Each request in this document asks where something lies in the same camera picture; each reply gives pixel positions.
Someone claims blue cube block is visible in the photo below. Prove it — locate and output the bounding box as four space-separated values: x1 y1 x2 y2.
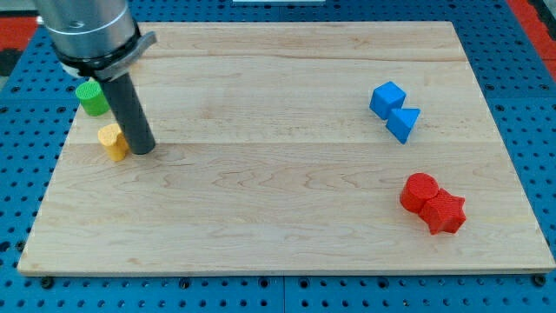
369 81 407 120

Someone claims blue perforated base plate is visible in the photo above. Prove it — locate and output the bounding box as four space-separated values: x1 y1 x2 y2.
1 0 555 312

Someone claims red cylinder block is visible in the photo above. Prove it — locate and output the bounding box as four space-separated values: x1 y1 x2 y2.
400 172 440 214

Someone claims red star block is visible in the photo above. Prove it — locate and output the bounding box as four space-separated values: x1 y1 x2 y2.
419 189 467 235

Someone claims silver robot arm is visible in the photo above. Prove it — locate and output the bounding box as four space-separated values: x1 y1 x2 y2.
34 0 157 82

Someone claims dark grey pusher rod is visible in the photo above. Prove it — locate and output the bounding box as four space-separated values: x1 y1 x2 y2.
99 74 156 155

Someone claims green cylinder block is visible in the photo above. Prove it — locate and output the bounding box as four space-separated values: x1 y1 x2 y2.
75 81 109 117

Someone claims blue triangle block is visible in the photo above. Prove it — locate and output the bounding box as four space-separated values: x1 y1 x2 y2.
386 108 420 144

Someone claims light wooden board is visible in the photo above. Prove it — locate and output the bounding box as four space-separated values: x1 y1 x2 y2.
17 22 555 276

